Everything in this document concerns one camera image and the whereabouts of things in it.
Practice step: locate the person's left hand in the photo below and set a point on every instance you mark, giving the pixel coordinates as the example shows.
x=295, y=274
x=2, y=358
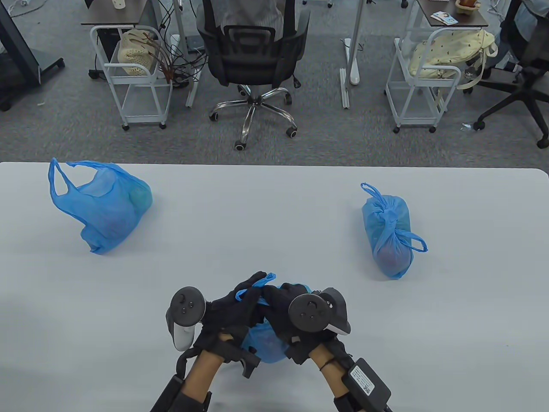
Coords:
x=231, y=313

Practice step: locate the pale yellow patterned bag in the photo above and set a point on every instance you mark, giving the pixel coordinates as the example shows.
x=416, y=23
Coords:
x=450, y=49

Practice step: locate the thin black wrist band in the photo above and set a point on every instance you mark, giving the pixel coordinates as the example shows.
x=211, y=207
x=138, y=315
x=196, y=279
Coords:
x=328, y=365

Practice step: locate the person's right hand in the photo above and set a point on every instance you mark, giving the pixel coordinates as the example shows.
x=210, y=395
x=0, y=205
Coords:
x=276, y=309

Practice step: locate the cream knitted bag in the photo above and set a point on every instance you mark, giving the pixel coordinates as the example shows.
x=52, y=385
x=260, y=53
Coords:
x=133, y=56

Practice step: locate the black wheeled stand base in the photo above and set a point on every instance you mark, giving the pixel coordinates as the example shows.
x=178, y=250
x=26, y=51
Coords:
x=17, y=56

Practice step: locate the small white object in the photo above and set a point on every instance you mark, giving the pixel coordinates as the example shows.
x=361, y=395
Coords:
x=119, y=3

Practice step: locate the person's left forearm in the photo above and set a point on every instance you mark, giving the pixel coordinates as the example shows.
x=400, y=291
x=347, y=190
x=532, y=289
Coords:
x=203, y=377

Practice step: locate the brown topped desk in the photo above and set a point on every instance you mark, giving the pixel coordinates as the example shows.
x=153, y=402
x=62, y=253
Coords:
x=111, y=15
x=467, y=19

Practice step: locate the black mesh office chair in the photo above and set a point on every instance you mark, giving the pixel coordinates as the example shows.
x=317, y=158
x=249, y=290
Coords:
x=253, y=64

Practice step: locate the white metal trolley cart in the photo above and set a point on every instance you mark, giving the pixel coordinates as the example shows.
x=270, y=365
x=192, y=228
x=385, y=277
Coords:
x=418, y=103
x=148, y=103

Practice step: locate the person's right forearm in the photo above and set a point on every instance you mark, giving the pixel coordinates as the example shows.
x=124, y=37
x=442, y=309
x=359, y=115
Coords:
x=332, y=382

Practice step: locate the white desk leg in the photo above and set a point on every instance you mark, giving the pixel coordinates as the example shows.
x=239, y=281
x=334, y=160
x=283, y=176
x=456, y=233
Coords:
x=354, y=43
x=180, y=25

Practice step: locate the black handheld controller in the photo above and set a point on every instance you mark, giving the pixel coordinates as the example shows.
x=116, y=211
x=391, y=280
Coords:
x=311, y=311
x=186, y=307

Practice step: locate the blue plastic bag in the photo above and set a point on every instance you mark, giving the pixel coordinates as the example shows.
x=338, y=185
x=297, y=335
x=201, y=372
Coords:
x=266, y=345
x=388, y=240
x=107, y=210

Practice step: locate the brown woven basket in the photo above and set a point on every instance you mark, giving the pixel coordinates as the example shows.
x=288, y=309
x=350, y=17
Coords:
x=467, y=4

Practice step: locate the black forearm battery box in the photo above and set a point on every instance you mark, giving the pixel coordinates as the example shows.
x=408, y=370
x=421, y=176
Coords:
x=169, y=395
x=366, y=382

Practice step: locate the small printed cards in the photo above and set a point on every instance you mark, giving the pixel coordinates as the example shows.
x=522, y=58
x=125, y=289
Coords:
x=444, y=18

